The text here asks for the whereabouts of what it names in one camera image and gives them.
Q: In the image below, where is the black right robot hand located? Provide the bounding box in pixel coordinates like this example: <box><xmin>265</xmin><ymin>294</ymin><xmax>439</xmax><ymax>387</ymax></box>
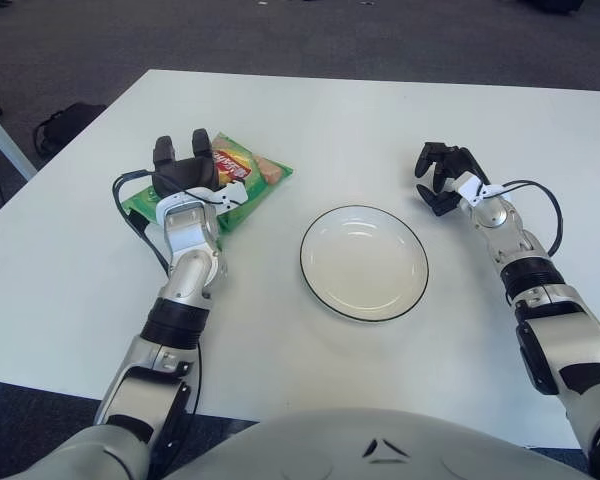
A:
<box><xmin>413</xmin><ymin>141</ymin><xmax>491</xmax><ymax>217</ymax></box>

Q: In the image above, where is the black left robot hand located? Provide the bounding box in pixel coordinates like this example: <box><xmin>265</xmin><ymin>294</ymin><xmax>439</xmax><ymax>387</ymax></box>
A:
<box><xmin>151</xmin><ymin>128</ymin><xmax>220</xmax><ymax>199</ymax></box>

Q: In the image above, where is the green potato chips bag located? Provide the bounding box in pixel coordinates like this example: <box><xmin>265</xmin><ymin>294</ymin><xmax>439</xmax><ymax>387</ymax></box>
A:
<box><xmin>121</xmin><ymin>131</ymin><xmax>296</xmax><ymax>236</ymax></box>

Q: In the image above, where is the white plate with black rim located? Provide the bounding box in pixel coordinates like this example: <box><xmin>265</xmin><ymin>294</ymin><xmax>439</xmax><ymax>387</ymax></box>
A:
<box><xmin>299</xmin><ymin>204</ymin><xmax>430</xmax><ymax>324</ymax></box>

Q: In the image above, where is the black backpack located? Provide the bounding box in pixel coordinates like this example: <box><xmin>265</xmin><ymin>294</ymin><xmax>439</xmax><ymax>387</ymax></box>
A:
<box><xmin>33</xmin><ymin>102</ymin><xmax>109</xmax><ymax>156</ymax></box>

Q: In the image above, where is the white table leg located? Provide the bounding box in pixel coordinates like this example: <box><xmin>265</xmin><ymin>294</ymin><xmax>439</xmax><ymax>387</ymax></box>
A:
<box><xmin>0</xmin><ymin>102</ymin><xmax>39</xmax><ymax>182</ymax></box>

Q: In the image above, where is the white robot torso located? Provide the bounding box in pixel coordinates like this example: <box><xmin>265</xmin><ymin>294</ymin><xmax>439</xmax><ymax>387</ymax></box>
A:
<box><xmin>149</xmin><ymin>407</ymin><xmax>591</xmax><ymax>480</ymax></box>

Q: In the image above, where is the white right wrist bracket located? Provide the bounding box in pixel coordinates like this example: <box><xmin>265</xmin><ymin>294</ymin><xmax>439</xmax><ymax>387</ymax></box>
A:
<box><xmin>457</xmin><ymin>170</ymin><xmax>511</xmax><ymax>206</ymax></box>

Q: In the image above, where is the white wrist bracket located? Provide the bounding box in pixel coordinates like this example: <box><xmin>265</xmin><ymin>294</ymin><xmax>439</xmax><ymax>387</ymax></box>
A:
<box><xmin>457</xmin><ymin>170</ymin><xmax>511</xmax><ymax>206</ymax></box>
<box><xmin>199</xmin><ymin>179</ymin><xmax>249</xmax><ymax>209</ymax></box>

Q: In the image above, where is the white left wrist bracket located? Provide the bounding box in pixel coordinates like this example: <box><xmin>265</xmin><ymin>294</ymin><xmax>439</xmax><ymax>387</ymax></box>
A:
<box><xmin>199</xmin><ymin>179</ymin><xmax>249</xmax><ymax>209</ymax></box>

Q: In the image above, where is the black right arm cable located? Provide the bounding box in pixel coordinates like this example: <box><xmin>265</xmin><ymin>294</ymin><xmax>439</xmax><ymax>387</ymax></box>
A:
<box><xmin>494</xmin><ymin>178</ymin><xmax>565</xmax><ymax>259</ymax></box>

